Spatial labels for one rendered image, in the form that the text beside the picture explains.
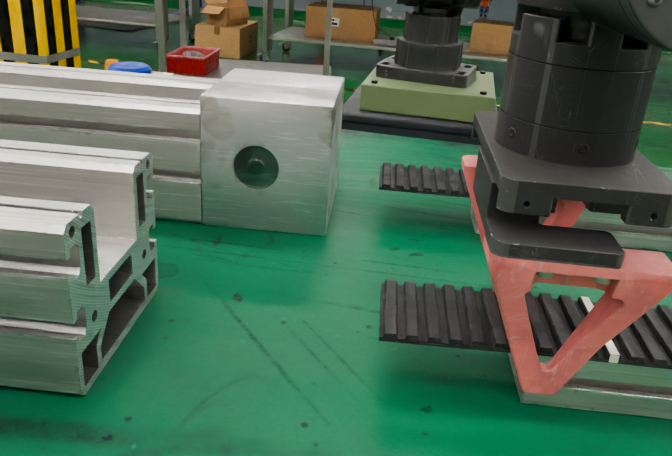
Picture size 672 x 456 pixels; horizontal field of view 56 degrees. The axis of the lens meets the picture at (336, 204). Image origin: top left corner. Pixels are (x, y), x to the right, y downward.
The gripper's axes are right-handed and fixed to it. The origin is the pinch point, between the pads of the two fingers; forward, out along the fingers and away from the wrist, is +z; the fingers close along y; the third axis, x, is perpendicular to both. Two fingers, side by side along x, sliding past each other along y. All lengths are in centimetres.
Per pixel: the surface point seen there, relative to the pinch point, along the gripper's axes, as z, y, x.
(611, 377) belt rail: 1.1, 1.9, 3.8
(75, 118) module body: -4.1, -13.8, -28.8
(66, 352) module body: 0.6, 5.1, -20.4
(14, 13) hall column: 28, -288, -198
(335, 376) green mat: 3.1, 1.5, -8.8
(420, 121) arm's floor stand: 3.2, -49.0, -3.4
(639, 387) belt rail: 1.9, 1.2, 5.5
